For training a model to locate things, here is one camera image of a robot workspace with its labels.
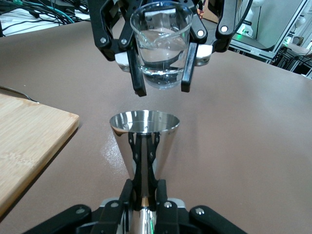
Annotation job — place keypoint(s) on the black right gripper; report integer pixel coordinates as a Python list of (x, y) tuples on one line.
[(159, 20)]

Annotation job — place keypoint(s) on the steel double jigger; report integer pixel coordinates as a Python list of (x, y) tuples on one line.
[(165, 141)]

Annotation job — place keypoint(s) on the aluminium frame profile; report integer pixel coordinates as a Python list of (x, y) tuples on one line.
[(287, 24)]

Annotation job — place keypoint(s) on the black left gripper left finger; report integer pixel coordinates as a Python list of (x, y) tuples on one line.
[(109, 219)]

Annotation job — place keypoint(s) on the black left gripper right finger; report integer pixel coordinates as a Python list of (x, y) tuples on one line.
[(175, 219)]

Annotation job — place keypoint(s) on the brown table cover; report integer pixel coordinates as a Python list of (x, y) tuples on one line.
[(243, 122)]

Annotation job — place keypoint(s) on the clear glass cup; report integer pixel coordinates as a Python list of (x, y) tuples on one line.
[(161, 61)]

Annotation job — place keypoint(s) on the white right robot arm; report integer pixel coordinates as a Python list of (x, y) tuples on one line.
[(257, 7)]

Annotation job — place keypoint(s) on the wooden cutting board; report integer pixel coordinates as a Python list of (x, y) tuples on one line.
[(29, 141)]

